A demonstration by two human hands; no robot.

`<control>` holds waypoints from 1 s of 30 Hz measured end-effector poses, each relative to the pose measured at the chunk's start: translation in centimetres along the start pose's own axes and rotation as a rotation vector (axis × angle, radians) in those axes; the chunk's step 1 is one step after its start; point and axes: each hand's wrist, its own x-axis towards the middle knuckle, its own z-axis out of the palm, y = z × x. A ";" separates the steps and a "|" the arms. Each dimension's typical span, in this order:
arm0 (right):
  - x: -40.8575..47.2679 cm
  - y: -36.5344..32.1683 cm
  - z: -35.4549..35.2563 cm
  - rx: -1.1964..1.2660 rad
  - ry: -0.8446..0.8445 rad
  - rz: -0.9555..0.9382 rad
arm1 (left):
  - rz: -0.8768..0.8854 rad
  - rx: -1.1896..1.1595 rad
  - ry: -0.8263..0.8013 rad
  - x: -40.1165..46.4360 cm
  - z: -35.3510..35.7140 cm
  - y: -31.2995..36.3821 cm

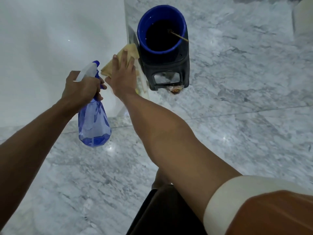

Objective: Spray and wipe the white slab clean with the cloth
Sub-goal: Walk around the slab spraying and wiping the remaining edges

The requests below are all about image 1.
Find person's right hand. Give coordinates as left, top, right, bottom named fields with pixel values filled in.
left=104, top=50, right=137, bottom=101

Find person's left hand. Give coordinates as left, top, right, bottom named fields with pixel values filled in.
left=60, top=70, right=108, bottom=113

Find brown cleaning cloth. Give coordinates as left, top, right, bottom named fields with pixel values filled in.
left=100, top=43, right=140, bottom=79

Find blue spray bottle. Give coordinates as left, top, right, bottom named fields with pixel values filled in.
left=73, top=60, right=112, bottom=148

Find person's left forearm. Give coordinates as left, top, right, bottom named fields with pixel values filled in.
left=0, top=99, right=74, bottom=223

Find person's right forearm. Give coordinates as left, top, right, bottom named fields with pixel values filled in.
left=121, top=93, right=243, bottom=222

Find white glossy table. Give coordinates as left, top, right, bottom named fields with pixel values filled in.
left=0, top=0, right=150, bottom=128

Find person's right leg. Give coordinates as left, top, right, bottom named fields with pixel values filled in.
left=151, top=168, right=173, bottom=190

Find person's black shorts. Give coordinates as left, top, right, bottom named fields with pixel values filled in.
left=126, top=184, right=208, bottom=235

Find person's white shirt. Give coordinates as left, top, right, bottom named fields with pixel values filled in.
left=203, top=175, right=313, bottom=235

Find black plastic stool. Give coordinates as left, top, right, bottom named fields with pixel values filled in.
left=138, top=31, right=190, bottom=91

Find blue plastic bucket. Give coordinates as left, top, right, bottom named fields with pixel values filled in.
left=137, top=5, right=189, bottom=64

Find brown crumpled wrapper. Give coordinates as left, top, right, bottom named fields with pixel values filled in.
left=167, top=85, right=185, bottom=95

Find thin stirring stick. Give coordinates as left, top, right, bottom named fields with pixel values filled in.
left=169, top=30, right=189, bottom=43

